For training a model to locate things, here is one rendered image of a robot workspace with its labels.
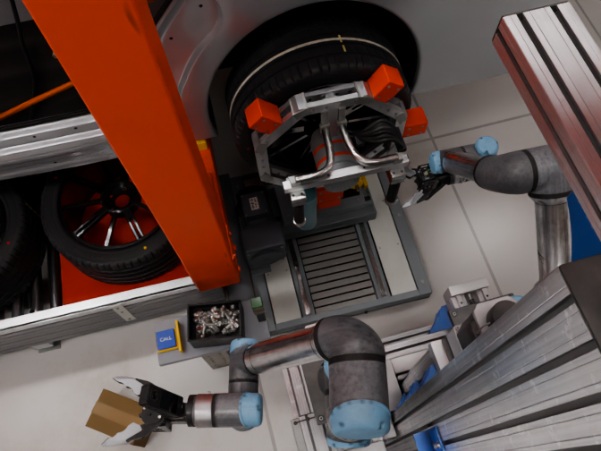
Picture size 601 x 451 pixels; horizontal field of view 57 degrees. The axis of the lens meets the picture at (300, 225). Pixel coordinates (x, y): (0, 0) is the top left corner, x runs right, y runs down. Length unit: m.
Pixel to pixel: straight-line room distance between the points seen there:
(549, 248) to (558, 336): 1.01
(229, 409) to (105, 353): 1.52
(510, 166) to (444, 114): 1.73
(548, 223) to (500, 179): 0.19
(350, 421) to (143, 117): 0.72
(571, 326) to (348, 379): 0.57
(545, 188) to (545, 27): 0.85
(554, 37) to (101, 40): 0.70
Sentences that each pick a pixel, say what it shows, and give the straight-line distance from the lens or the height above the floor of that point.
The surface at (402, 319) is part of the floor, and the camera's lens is 2.66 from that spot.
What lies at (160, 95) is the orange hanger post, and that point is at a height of 1.67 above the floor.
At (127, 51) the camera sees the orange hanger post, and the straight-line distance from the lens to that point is 1.06.
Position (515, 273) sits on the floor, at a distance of 2.87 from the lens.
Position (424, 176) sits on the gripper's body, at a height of 0.90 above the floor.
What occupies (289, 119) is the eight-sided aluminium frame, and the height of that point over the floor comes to 1.08.
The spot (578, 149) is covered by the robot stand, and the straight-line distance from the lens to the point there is 0.67.
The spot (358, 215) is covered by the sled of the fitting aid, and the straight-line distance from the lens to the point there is 2.67.
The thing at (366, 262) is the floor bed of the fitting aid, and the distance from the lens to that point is 2.68.
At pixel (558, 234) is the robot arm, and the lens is 1.63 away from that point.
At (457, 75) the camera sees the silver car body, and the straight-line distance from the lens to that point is 2.32.
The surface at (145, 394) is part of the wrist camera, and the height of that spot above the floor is 1.33.
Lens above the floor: 2.54
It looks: 65 degrees down
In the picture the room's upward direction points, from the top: 3 degrees counter-clockwise
